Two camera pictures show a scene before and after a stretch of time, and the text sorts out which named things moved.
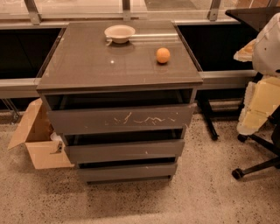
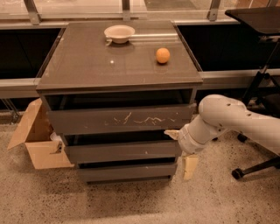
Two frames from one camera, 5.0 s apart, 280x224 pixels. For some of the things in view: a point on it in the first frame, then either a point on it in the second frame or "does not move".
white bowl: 120,33 does not move
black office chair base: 273,163 does not move
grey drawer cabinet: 121,94 does not move
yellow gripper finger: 245,54 -> 173,133
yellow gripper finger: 262,100 -> 189,165
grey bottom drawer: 130,172 does not move
